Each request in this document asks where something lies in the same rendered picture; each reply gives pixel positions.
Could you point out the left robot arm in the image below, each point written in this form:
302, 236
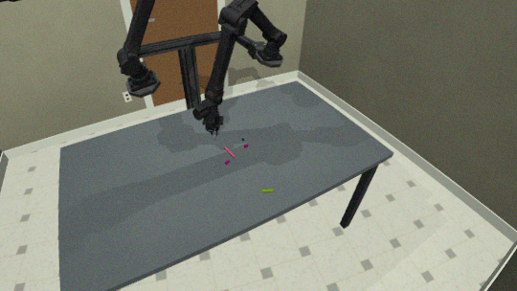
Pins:
235, 14

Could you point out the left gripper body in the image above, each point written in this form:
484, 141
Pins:
217, 124

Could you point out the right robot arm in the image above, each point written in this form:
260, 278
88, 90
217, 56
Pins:
127, 56

